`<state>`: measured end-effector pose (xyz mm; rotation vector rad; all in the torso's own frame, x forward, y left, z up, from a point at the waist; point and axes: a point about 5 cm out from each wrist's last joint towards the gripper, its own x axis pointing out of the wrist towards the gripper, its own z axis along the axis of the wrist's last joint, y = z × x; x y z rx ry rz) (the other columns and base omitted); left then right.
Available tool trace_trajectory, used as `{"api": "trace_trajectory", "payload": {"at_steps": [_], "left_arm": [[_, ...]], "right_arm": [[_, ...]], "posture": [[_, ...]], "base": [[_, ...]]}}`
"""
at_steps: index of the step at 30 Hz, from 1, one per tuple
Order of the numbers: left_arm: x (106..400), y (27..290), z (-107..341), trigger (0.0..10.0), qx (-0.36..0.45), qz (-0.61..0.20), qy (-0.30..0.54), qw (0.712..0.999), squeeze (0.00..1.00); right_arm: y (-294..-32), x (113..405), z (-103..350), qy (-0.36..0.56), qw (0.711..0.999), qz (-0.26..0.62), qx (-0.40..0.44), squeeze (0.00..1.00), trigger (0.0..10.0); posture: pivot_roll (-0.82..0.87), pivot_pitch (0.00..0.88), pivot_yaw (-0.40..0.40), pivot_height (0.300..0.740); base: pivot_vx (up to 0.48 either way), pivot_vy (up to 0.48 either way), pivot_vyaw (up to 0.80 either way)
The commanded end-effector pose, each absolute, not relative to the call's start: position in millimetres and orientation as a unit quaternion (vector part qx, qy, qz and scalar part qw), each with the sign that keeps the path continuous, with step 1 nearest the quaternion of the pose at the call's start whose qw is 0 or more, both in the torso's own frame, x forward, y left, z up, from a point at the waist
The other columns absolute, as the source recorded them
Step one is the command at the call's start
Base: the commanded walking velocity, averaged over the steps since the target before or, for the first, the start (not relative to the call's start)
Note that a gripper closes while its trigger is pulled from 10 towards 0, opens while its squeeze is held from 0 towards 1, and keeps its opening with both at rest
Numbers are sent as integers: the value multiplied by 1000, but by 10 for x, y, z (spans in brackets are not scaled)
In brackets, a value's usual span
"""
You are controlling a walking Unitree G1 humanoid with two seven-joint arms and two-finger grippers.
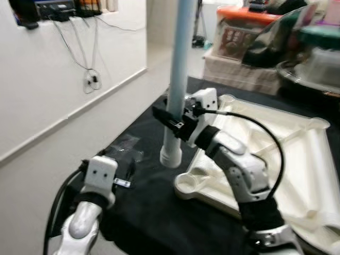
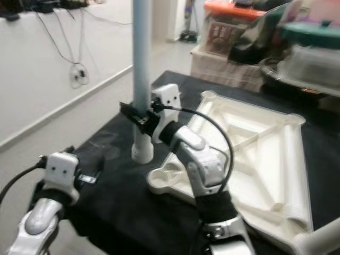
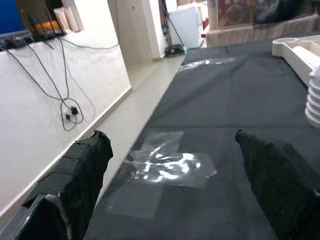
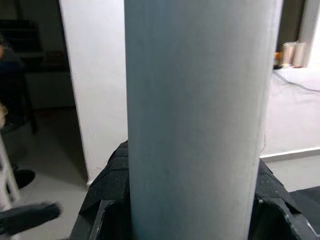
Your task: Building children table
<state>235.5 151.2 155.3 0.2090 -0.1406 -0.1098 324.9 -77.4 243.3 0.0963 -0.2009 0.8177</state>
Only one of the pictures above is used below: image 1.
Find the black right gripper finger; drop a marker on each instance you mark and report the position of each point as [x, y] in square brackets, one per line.
[164, 116]

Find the green round pot lid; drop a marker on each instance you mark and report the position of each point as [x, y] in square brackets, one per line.
[321, 37]

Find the brown printed carton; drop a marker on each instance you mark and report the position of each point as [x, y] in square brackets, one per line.
[236, 42]

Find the pink purple container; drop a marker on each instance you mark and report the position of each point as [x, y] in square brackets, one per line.
[324, 13]

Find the black wifi router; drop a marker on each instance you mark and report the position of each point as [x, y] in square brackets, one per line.
[87, 11]

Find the black set-top box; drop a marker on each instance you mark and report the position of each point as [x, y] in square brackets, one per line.
[56, 11]

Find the black wall power plug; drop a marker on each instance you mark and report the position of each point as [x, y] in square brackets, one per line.
[93, 81]

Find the black tablecloth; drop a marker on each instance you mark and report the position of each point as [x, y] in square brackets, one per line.
[154, 212]

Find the flat clear tape patch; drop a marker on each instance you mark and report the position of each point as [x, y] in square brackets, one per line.
[127, 143]

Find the white plastic table leg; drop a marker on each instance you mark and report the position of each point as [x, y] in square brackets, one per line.
[180, 53]
[224, 118]
[321, 170]

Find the clear bin with orange lid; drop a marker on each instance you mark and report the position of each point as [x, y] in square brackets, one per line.
[244, 13]

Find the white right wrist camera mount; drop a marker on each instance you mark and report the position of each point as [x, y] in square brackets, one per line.
[204, 98]

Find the shiny black plastic bag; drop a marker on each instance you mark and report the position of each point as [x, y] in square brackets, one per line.
[271, 48]

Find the white plastic table top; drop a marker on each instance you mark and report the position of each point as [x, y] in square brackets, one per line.
[297, 175]

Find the patterned cloth covered bench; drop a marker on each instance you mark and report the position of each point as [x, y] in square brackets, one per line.
[239, 77]

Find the clear plastic food container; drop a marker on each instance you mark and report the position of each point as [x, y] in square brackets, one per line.
[324, 69]

